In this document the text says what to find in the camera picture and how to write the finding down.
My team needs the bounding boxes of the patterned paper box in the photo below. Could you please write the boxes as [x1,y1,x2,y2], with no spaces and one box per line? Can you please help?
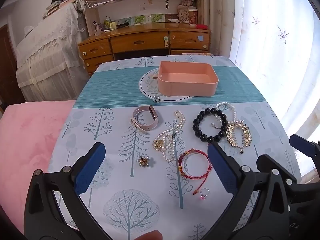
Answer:
[177,5,190,24]

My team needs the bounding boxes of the stack of books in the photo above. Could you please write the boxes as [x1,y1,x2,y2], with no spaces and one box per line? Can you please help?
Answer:
[42,0,80,19]

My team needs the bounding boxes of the wooden bookshelf hutch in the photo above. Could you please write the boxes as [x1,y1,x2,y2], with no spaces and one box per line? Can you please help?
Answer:
[80,0,203,30]

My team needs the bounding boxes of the red string bracelet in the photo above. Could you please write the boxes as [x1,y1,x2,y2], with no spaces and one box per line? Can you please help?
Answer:
[178,149,213,195]

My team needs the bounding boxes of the red and white cup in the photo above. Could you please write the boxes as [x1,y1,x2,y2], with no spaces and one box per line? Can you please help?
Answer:
[188,8,198,25]

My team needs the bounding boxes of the row of green picture cards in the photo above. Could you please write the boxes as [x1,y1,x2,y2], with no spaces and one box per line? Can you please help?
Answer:
[117,14,165,25]

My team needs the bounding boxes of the white leaf-print curtain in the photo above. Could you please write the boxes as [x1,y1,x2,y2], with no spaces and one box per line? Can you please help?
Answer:
[209,0,320,178]

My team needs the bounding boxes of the pink strap watch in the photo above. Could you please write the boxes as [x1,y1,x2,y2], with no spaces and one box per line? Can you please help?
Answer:
[132,105,160,133]

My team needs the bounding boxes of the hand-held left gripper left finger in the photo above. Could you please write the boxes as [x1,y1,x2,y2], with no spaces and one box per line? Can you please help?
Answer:
[24,142,112,240]

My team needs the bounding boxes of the wooden desk with drawers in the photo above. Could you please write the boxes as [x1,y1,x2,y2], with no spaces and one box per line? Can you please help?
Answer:
[77,21,212,74]

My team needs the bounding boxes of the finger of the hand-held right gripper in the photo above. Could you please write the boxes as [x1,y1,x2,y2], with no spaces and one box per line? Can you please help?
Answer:
[289,134,320,161]
[256,154,303,188]

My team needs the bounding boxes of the gold leaf bracelet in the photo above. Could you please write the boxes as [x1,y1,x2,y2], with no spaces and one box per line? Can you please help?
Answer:
[225,119,252,154]

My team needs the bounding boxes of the pink plastic box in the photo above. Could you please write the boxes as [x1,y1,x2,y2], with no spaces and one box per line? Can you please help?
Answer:
[157,61,219,97]

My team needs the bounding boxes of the black bead bracelet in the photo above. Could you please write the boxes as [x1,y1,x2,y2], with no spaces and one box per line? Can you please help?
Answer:
[192,107,228,143]

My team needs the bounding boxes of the pink fluffy blanket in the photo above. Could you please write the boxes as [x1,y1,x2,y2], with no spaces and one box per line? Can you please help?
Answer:
[0,100,77,233]

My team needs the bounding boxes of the white pearl bracelet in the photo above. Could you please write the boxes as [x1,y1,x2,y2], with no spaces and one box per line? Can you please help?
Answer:
[211,102,237,130]

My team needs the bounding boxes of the person's left hand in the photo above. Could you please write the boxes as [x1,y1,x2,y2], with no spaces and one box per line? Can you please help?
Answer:
[134,230,163,240]

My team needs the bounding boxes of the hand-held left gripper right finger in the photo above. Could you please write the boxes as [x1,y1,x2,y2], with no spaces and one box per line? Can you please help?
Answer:
[207,141,292,240]

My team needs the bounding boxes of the lace-covered cabinet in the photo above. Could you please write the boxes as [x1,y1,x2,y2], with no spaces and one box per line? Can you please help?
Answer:
[15,4,90,102]

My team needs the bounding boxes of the pearl necklace with gold pendant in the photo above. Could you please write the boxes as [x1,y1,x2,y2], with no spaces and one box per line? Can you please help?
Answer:
[153,110,186,162]

